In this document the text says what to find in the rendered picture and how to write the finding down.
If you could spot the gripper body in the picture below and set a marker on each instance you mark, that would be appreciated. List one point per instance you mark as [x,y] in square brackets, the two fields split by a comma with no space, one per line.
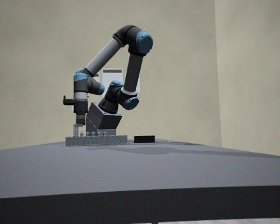
[80,106]

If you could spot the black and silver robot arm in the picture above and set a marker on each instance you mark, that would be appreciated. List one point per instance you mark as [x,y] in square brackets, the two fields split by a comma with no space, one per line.
[140,43]

